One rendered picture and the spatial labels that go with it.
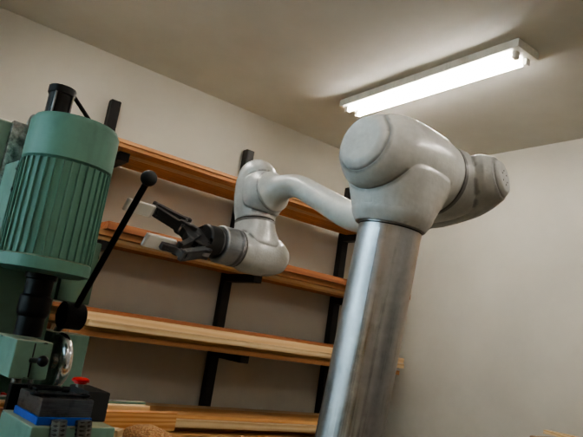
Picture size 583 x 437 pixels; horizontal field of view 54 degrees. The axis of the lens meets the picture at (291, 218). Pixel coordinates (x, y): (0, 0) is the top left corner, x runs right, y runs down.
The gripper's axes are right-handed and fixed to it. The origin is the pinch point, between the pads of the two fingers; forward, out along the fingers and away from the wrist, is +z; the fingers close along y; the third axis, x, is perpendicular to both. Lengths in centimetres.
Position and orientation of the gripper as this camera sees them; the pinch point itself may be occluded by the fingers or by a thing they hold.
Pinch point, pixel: (139, 221)
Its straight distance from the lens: 124.6
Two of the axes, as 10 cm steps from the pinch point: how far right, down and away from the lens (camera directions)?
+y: -4.8, -5.4, 7.0
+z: -7.0, -2.5, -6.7
